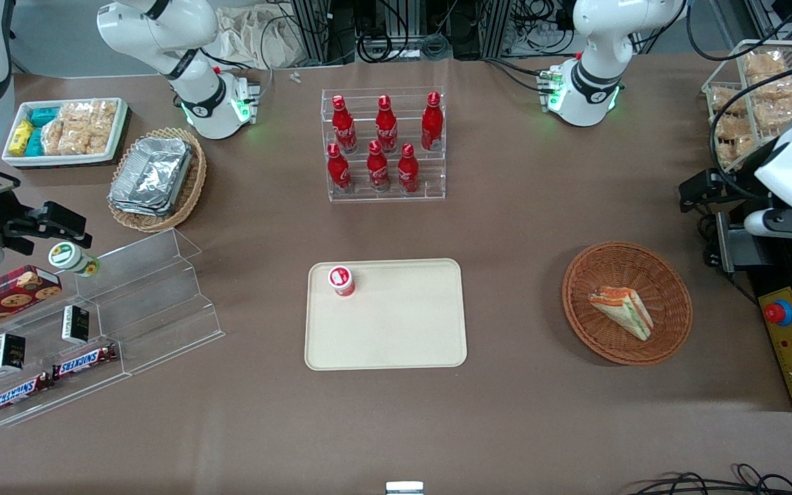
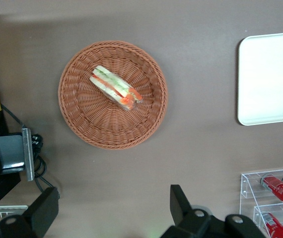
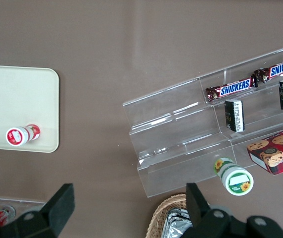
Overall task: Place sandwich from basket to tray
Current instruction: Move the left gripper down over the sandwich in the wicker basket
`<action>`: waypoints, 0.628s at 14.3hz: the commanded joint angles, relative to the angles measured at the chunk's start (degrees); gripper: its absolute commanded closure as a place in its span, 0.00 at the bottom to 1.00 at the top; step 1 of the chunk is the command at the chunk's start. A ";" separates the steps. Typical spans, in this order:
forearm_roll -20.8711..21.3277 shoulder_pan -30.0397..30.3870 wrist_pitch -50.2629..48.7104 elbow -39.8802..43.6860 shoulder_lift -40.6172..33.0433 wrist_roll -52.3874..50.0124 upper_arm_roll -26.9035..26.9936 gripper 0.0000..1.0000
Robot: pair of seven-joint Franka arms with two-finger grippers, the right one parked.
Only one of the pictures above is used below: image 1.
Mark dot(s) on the white cup with green lid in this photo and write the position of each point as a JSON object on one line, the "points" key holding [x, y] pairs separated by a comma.
{"points": [[69, 257]]}

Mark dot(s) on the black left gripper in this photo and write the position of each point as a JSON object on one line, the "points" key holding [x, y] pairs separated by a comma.
{"points": [[731, 185]]}

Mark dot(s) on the round brown wicker basket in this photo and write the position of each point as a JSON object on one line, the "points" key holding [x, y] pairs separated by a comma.
{"points": [[616, 268]]}

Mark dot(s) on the beige plastic tray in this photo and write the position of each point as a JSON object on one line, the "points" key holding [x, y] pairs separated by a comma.
{"points": [[396, 323]]}

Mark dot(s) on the white rectangular snack tray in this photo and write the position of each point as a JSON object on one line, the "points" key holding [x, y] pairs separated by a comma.
{"points": [[59, 160]]}

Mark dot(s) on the teal snack packet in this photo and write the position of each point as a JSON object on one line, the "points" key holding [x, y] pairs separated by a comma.
{"points": [[44, 116], [35, 142]]}

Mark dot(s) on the red cup with white lid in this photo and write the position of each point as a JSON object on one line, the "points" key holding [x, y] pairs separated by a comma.
{"points": [[342, 280]]}

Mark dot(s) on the bagged fried snack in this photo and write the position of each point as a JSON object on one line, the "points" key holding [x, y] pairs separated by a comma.
{"points": [[775, 88], [777, 115], [736, 151], [727, 100], [733, 126], [764, 64]]}

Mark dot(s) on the beige cloth bag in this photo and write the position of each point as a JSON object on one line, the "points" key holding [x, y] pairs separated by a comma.
{"points": [[251, 38]]}

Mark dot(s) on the yellow snack packet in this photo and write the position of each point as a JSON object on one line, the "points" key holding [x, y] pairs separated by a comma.
{"points": [[20, 137]]}

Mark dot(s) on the clear acrylic stepped shelf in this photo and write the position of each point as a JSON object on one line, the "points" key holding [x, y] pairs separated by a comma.
{"points": [[155, 302]]}

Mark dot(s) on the snickers chocolate bar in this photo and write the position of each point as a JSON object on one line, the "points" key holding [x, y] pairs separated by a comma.
{"points": [[85, 361], [21, 393]]}

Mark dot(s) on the clear bag of rice crackers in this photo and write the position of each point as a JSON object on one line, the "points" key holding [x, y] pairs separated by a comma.
{"points": [[105, 113], [53, 137], [86, 139], [76, 112]]}

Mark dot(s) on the clear acrylic bottle rack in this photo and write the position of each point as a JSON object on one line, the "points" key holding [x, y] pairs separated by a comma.
{"points": [[382, 196]]}

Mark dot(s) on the stack of foil containers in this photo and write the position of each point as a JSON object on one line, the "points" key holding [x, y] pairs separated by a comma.
{"points": [[152, 175]]}

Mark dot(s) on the grey metal box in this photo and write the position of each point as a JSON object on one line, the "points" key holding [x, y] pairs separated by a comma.
{"points": [[736, 251]]}

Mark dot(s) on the oval tan wicker basket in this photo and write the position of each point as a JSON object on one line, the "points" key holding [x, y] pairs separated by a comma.
{"points": [[193, 185]]}

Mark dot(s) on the white object at table edge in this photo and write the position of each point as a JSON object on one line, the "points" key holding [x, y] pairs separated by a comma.
{"points": [[404, 488]]}

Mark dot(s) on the triangular sandwich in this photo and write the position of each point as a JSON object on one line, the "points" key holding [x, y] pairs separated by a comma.
{"points": [[621, 311]]}

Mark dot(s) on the red plaid cookie box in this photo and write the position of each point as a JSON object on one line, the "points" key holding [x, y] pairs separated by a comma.
{"points": [[4, 295]]}

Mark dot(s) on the red emergency stop button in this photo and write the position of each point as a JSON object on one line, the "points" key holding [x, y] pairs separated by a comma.
{"points": [[778, 313]]}

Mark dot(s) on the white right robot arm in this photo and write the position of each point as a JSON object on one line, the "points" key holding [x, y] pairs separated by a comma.
{"points": [[162, 27]]}

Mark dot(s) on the small black box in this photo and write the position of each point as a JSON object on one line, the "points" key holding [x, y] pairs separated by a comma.
{"points": [[75, 324], [8, 352]]}

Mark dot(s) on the red cola bottle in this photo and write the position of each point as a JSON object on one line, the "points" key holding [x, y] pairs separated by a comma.
{"points": [[377, 168], [344, 127], [432, 124], [386, 127], [408, 170], [338, 170]]}

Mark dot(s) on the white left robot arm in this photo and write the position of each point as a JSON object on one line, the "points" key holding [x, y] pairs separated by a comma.
{"points": [[595, 41]]}

